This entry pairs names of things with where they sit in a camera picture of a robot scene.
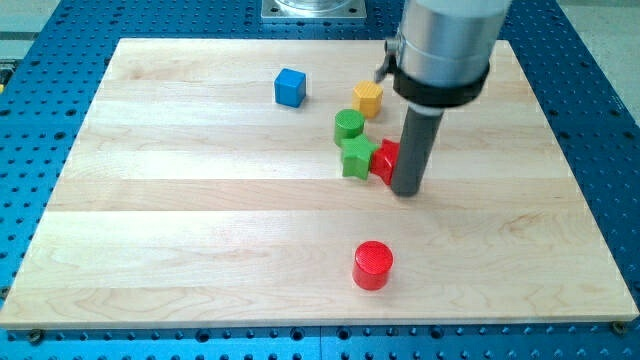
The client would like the wooden board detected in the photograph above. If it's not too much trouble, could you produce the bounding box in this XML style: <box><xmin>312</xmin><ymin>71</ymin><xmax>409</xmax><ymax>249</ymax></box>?
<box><xmin>1</xmin><ymin>38</ymin><xmax>638</xmax><ymax>329</ymax></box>

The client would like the red cylinder block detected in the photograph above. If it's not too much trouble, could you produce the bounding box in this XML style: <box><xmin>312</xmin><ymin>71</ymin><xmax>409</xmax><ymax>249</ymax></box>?
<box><xmin>352</xmin><ymin>240</ymin><xmax>394</xmax><ymax>291</ymax></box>

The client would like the yellow hexagon block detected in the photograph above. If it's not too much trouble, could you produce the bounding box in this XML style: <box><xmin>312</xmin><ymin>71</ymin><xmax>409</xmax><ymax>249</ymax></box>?
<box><xmin>352</xmin><ymin>80</ymin><xmax>383</xmax><ymax>119</ymax></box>

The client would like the red star block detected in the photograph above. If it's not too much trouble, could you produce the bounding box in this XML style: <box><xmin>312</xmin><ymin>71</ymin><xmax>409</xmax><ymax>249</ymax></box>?
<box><xmin>370</xmin><ymin>139</ymin><xmax>400</xmax><ymax>186</ymax></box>

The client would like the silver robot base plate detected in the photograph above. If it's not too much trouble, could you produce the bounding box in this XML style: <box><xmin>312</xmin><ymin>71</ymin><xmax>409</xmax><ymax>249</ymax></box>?
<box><xmin>261</xmin><ymin>0</ymin><xmax>367</xmax><ymax>20</ymax></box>

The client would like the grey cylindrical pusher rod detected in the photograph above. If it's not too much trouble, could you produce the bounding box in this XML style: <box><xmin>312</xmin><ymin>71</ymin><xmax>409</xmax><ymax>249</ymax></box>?
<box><xmin>391</xmin><ymin>104</ymin><xmax>444</xmax><ymax>197</ymax></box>

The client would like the silver robot arm cylinder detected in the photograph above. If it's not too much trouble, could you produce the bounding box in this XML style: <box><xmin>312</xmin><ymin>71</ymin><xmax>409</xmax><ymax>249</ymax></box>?
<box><xmin>374</xmin><ymin>0</ymin><xmax>511</xmax><ymax>109</ymax></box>

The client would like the green star block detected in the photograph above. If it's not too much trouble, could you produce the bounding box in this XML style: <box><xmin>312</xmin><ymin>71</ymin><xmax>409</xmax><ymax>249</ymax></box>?
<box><xmin>340</xmin><ymin>134</ymin><xmax>379</xmax><ymax>180</ymax></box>

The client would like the green cylinder block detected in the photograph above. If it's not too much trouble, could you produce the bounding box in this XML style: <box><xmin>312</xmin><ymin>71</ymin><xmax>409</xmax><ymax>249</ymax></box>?
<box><xmin>334</xmin><ymin>109</ymin><xmax>365</xmax><ymax>148</ymax></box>

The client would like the blue cube block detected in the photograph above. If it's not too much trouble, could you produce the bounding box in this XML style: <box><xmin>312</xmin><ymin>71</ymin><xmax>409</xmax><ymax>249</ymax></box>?
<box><xmin>274</xmin><ymin>68</ymin><xmax>306</xmax><ymax>108</ymax></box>

